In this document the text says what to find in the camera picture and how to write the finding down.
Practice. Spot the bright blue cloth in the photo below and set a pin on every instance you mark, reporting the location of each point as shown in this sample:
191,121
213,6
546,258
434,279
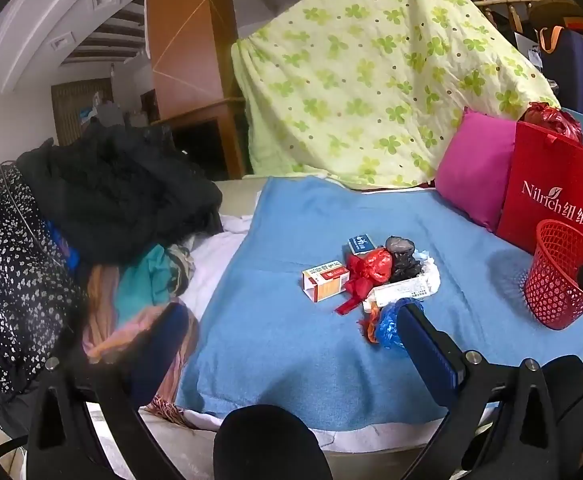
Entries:
63,245

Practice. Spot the knotted light blue bag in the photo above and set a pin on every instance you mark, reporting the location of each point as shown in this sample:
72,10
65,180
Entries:
429,262

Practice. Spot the orange red wrapper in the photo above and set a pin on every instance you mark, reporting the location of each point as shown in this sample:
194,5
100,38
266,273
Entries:
371,327

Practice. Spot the blue cardboard box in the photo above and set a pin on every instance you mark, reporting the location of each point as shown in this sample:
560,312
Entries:
362,244

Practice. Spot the knotted red plastic bag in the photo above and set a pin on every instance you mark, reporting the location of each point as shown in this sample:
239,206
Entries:
371,270

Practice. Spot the dark rounded cloth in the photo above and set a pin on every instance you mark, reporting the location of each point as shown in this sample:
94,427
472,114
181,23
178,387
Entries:
271,445

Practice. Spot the orange wooden pillar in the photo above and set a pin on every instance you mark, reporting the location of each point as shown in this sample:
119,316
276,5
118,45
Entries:
186,35

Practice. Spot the blue plastic bag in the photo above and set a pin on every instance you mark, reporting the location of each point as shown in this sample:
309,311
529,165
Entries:
389,327

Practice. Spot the blue blanket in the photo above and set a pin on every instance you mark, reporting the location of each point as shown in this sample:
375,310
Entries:
281,360

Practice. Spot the green clover print quilt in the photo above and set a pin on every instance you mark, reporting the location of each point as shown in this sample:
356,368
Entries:
371,85

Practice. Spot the brown wooden door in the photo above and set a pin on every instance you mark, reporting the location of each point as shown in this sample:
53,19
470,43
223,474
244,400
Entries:
71,110

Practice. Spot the orange white cardboard box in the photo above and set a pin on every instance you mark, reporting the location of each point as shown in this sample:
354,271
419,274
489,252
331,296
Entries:
326,282

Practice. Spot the teal cloth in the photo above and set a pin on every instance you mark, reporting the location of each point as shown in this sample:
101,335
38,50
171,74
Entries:
141,280

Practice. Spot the knotted black plastic bag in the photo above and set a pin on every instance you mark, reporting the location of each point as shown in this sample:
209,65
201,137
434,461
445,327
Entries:
404,260

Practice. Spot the white sheet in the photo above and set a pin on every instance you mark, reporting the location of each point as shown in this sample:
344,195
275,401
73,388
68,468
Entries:
211,270

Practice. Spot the pink pillow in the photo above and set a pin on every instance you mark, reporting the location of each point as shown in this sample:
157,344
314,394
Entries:
471,170

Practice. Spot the red paper shopping bag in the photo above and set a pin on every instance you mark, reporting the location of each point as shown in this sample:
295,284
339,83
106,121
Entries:
546,160

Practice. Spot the large crumpled red plastic bag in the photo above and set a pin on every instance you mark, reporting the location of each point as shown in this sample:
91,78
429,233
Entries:
546,117

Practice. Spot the orange pink scarf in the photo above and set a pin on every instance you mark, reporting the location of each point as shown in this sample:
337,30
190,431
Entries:
101,330

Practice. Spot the white printed paper packet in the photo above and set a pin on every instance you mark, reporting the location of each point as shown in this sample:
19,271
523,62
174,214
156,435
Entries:
401,294

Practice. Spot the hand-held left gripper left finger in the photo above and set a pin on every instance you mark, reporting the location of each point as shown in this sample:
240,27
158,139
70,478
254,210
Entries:
161,342

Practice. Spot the red mesh plastic basket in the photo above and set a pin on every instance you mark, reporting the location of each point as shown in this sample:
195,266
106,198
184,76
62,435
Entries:
551,290

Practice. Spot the black white floral cloth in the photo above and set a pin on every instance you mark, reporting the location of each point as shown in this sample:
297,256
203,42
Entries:
11,285

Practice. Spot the pile of black clothes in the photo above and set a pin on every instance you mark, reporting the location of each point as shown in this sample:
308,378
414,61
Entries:
121,195

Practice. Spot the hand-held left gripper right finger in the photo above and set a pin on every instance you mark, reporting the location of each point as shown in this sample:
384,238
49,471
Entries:
421,345

